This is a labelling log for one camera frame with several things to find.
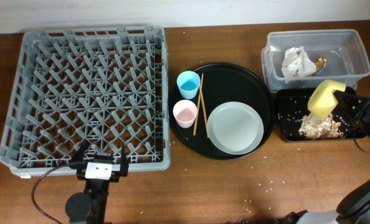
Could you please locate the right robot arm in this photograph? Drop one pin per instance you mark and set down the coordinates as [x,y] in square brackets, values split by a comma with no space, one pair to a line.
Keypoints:
[355,207]

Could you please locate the blue plastic cup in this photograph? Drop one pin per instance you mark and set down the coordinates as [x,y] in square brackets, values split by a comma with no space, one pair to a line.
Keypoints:
[188,83]

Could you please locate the grey plate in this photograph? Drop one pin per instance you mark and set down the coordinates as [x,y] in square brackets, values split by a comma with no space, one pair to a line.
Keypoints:
[235,128]

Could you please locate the round black tray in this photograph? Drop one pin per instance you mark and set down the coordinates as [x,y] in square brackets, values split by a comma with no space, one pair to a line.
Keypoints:
[223,83]

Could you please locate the wooden chopstick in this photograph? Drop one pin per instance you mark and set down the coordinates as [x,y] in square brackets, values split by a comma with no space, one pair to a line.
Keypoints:
[204,110]
[198,105]

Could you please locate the clear plastic bin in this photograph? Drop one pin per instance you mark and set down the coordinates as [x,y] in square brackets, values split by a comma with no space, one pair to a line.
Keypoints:
[347,60]

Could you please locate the food scraps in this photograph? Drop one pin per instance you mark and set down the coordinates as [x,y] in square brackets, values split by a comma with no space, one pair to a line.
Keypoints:
[314,128]

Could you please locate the gold foil wrapper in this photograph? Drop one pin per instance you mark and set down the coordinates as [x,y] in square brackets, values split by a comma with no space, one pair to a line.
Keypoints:
[320,64]

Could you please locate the white paper napkin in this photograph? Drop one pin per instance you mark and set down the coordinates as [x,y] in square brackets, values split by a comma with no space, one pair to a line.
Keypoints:
[296,63]

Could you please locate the black rectangular waste tray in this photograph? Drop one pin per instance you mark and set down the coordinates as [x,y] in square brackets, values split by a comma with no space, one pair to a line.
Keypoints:
[292,107]

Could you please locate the grey dishwasher rack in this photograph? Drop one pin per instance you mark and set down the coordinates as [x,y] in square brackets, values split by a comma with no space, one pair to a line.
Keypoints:
[107,87]

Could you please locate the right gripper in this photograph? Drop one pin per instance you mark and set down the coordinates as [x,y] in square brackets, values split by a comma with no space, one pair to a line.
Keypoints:
[361,113]

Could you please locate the yellow plastic bowl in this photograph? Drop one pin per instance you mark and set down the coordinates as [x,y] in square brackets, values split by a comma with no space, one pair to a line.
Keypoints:
[322,102]

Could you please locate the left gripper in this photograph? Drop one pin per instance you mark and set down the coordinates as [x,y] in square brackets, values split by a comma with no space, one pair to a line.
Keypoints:
[114,175]

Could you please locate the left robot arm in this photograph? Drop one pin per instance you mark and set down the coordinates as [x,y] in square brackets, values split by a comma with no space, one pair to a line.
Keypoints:
[89,206]

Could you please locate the pink plastic cup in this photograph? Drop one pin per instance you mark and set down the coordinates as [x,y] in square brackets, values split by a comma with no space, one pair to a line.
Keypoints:
[185,112]

